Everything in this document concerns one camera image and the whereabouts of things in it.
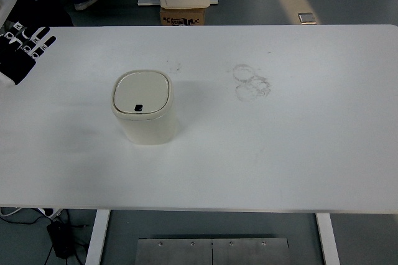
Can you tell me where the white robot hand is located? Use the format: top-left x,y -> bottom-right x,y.
1,22 -> 57,85

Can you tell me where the cream plastic trash can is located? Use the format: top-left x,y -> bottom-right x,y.
111,70 -> 177,145

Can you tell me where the white grey sneaker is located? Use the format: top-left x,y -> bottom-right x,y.
74,0 -> 99,11

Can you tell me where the white table foot bar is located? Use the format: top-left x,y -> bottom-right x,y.
137,0 -> 219,6

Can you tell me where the brown cardboard box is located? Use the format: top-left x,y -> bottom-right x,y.
160,8 -> 206,26

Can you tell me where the white power strip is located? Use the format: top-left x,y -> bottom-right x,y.
37,208 -> 63,219

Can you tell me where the white left table leg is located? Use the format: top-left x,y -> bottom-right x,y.
85,210 -> 111,265

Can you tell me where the white table leg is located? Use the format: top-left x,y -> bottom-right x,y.
85,210 -> 111,265
315,213 -> 340,265

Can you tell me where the black power adapter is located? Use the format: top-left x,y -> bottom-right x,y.
47,221 -> 74,259

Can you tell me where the metal floor socket plate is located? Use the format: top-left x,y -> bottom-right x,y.
298,12 -> 317,25

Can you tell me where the white right table leg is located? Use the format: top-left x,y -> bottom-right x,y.
315,213 -> 340,265

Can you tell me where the black floor cable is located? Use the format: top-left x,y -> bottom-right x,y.
0,208 -> 91,265

